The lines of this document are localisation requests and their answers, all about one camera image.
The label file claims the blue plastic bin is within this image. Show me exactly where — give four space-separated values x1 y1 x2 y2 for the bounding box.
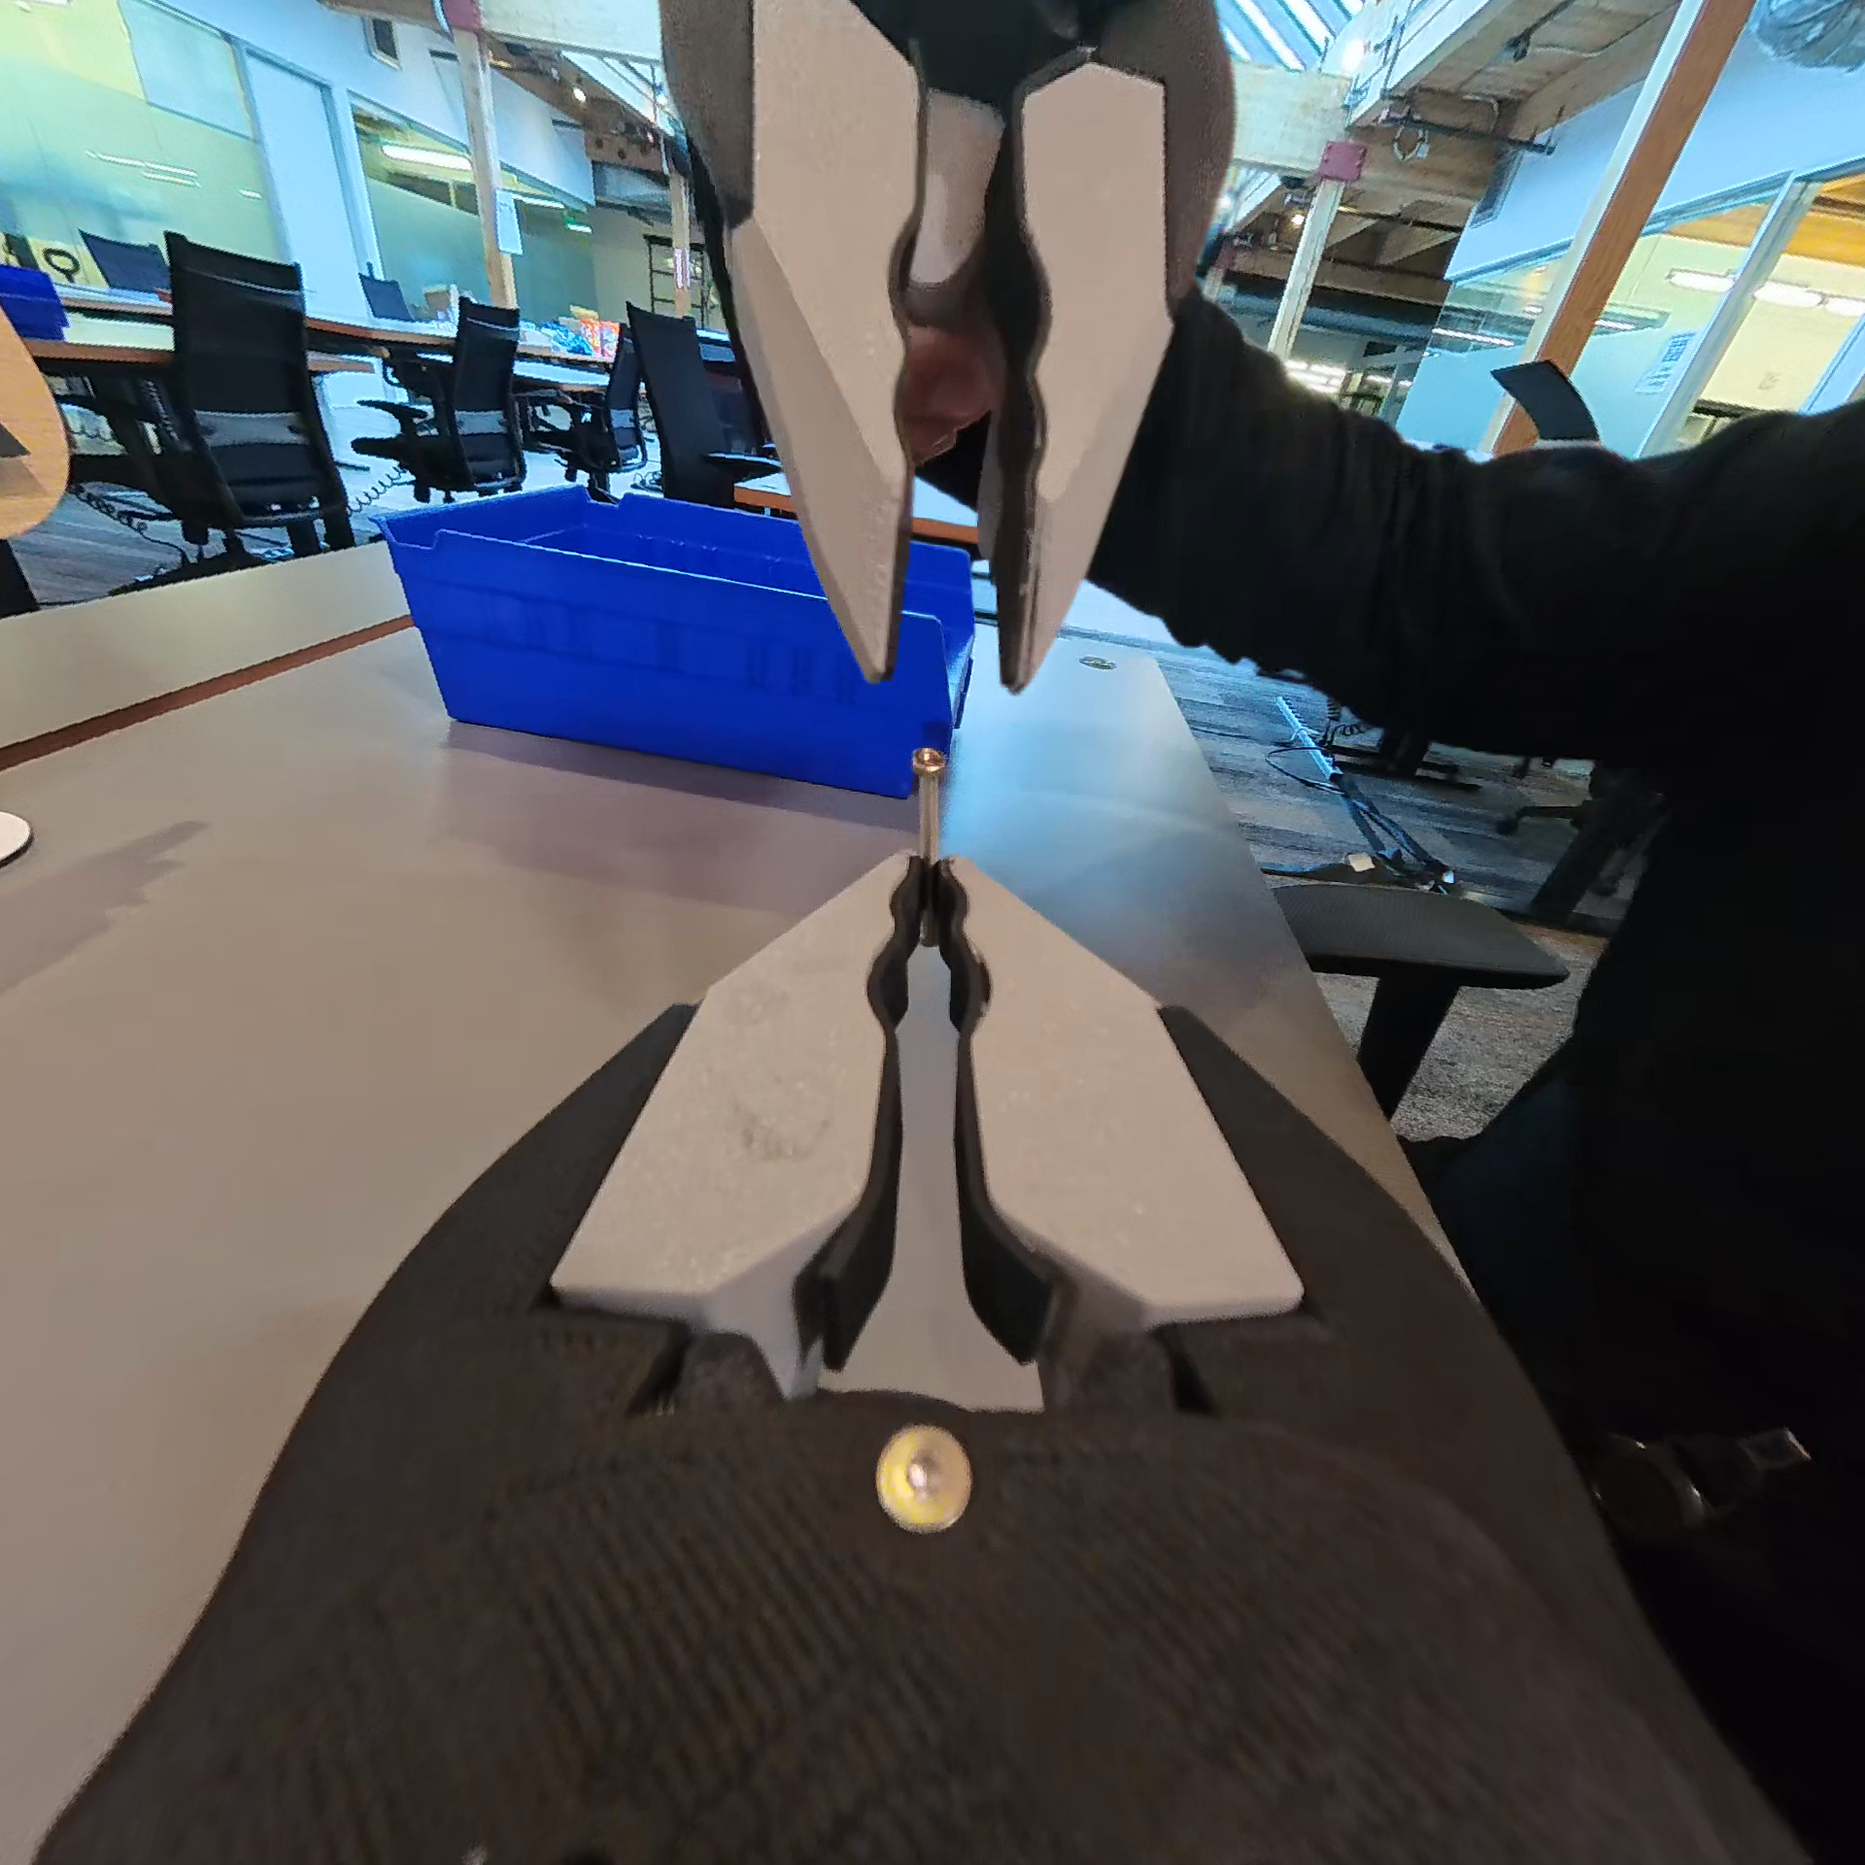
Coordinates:
378 483 978 800

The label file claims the grey desk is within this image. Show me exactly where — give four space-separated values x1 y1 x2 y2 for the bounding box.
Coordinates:
0 618 1474 1865
0 543 418 751

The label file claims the wooden column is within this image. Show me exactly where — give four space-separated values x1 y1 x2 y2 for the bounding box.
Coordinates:
456 30 521 307
1266 145 1366 359

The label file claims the black floor cable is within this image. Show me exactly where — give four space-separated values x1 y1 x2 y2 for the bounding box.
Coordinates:
1265 696 1459 895

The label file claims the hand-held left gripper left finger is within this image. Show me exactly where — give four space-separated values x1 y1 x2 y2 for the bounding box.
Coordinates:
552 851 926 1401

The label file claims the white document stand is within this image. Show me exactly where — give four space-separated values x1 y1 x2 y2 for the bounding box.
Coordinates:
0 305 73 872

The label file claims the wooden background desk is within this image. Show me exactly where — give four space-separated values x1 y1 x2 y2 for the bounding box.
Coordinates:
0 285 382 384

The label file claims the thin metal screw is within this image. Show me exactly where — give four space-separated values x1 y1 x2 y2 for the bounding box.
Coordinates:
910 747 949 947

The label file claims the person's right hand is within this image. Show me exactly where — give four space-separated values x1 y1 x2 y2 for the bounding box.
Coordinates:
893 322 1006 470

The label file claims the slanted wooden beam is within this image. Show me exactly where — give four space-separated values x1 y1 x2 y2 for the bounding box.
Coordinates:
1494 0 1757 457

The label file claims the black chair headrest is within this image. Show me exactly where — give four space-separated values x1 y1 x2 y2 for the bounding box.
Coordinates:
1494 359 1606 446

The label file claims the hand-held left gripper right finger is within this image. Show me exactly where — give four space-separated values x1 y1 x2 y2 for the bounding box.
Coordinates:
937 851 1306 1371

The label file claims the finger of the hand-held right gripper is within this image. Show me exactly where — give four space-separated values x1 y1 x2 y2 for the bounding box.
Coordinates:
975 60 1179 692
727 0 937 686

